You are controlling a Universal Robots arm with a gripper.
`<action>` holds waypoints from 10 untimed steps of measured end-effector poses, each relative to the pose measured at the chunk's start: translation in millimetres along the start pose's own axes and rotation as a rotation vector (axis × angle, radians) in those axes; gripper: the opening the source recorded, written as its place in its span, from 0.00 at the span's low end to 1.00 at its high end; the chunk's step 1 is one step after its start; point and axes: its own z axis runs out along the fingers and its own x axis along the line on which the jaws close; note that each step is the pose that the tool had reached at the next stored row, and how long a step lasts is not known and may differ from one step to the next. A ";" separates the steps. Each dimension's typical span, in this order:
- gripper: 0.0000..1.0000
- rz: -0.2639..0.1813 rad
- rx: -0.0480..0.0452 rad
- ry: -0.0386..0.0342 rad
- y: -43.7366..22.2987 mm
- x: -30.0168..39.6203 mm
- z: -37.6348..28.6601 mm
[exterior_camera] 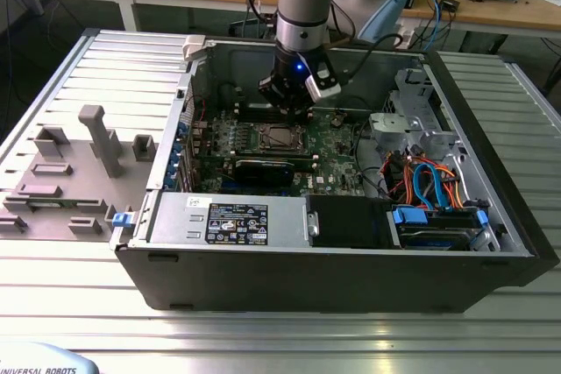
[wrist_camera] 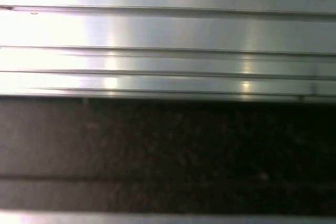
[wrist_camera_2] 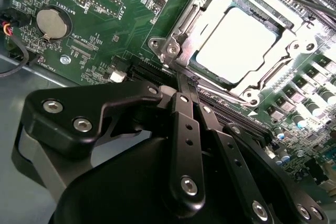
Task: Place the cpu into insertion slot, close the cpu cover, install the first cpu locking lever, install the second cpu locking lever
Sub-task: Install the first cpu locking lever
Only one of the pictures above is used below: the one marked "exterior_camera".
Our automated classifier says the silver CPU chip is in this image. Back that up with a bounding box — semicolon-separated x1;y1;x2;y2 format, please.
268;130;296;147

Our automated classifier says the metal socket cover frame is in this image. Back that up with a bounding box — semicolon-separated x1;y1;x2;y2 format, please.
259;123;306;152

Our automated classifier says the green motherboard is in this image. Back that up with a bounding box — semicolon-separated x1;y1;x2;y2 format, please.
188;104;376;200

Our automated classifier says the black graphics card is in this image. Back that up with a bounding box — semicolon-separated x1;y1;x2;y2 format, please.
233;158;296;188

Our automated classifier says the beige case latch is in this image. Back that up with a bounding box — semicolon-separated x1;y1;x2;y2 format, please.
181;34;208;62

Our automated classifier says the white labelled box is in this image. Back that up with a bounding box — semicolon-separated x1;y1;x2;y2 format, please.
393;21;416;50

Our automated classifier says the silver metal drive cage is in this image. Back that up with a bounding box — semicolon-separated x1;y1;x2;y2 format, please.
370;67;468;165

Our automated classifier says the grey power supply unit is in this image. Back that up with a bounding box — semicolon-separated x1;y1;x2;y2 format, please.
147;192;310;249

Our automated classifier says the hard disk in blue carrier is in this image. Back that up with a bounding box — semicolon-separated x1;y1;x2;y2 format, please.
391;203;491;253

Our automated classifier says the black PC case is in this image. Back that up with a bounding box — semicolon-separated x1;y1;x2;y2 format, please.
109;34;561;314

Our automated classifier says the blue plastic clip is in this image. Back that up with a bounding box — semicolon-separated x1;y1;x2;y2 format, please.
111;211;135;230

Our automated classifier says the grey parts rack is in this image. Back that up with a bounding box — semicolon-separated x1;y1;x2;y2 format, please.
0;104;160;243

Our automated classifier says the green RAM stick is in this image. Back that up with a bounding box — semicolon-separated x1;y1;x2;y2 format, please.
25;201;79;210

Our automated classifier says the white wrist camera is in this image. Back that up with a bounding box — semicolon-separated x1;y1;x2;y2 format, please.
305;65;343;100

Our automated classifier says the black camera cable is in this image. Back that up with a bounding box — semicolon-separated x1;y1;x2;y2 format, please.
337;33;407;86

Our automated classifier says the thick black wire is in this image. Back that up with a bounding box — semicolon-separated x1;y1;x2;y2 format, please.
352;126;389;199

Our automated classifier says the red wire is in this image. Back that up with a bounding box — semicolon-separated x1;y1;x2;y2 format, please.
377;151;411;198

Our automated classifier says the blue wire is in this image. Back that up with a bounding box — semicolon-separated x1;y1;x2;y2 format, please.
411;162;453;212

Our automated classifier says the blue cable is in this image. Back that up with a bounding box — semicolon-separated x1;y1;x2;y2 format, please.
430;0;452;52

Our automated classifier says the orange wire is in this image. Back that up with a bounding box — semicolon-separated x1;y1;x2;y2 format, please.
431;166;464;211

